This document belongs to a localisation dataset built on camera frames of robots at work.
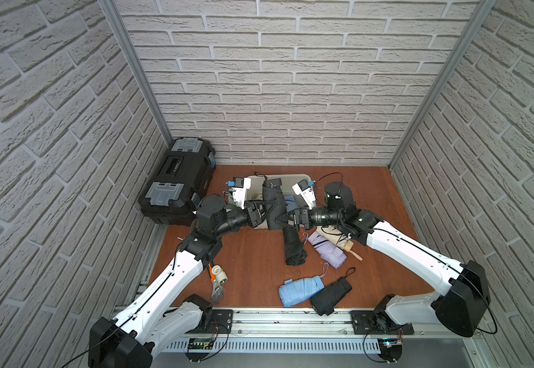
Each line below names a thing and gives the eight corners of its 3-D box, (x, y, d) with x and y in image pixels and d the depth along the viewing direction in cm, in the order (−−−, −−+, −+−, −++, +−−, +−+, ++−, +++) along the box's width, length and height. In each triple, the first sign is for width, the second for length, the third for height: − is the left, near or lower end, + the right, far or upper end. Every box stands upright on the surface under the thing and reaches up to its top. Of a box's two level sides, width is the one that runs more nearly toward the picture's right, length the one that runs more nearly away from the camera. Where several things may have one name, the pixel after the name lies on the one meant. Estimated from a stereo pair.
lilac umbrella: (335, 271, 85) (336, 269, 83) (304, 241, 93) (304, 238, 91) (347, 259, 88) (349, 256, 86) (316, 230, 96) (317, 227, 94)
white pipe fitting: (220, 286, 82) (218, 283, 79) (211, 271, 86) (209, 268, 83) (229, 280, 84) (227, 277, 81) (220, 265, 87) (218, 262, 84)
